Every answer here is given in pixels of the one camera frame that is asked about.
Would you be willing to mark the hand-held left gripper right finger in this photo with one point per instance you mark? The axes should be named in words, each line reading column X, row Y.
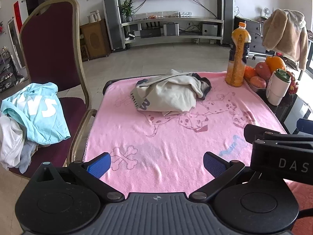
column 215, row 165

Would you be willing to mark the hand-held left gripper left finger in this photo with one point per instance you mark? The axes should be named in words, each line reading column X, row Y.
column 100, row 165

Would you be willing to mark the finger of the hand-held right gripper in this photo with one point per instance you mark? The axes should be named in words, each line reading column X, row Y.
column 304, row 127
column 254, row 132

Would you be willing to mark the light blue printed T-shirt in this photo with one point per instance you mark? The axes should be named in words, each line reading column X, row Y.
column 36, row 117

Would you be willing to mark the beige sweatshirt with dark cuffs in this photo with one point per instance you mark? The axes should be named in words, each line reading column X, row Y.
column 166, row 95

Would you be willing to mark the red dragon fruit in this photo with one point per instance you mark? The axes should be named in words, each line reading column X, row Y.
column 293, row 83

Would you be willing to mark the white cup with green lid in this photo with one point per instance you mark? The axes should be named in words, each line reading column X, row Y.
column 277, row 88

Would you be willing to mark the red apple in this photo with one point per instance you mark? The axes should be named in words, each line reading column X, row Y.
column 258, row 82

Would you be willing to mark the pink printed blanket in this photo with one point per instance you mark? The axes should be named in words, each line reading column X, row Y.
column 171, row 139

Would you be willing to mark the salmon pink garment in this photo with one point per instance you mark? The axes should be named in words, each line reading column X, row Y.
column 302, row 205

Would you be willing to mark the small tangerine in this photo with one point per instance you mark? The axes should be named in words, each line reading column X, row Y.
column 250, row 73

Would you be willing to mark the red mango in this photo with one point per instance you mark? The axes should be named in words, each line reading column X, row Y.
column 262, row 69

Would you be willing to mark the orange giraffe figurine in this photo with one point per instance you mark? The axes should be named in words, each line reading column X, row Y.
column 236, row 66

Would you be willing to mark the grey knitted garment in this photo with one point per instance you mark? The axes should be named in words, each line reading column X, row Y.
column 25, row 156

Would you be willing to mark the white garment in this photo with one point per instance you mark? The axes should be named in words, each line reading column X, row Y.
column 9, row 142

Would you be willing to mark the beige fleece jacket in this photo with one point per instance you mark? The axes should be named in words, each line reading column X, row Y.
column 283, row 31

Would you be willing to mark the dark drawer dresser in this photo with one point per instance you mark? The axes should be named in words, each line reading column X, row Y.
column 251, row 34

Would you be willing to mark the black subwoofer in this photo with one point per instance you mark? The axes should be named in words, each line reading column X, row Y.
column 209, row 29

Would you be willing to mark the low dark wooden cabinet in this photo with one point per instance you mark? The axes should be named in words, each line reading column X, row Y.
column 84, row 53

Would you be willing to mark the tall grey floor speaker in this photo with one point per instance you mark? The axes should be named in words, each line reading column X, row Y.
column 226, row 17
column 113, row 24

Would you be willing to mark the small white fan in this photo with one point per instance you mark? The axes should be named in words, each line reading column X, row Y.
column 267, row 11

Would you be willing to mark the brown wooden cabinet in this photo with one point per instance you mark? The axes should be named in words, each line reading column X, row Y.
column 95, row 39

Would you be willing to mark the shoe rack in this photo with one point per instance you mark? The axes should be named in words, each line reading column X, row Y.
column 7, row 73

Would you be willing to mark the small grey speaker box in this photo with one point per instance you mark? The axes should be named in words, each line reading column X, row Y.
column 171, row 29

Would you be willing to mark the grey television stand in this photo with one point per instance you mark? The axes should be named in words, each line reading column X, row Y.
column 171, row 20

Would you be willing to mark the black audio receiver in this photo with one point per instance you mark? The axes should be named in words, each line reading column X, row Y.
column 150, row 33

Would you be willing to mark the white kettle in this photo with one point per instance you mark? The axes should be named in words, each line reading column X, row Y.
column 94, row 17

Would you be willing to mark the green potted plant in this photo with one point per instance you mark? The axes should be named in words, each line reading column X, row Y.
column 127, row 8

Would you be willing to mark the short red banner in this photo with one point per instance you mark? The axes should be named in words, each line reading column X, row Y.
column 17, row 17

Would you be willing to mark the maroon chair with gold frame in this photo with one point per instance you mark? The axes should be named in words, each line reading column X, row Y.
column 49, row 41

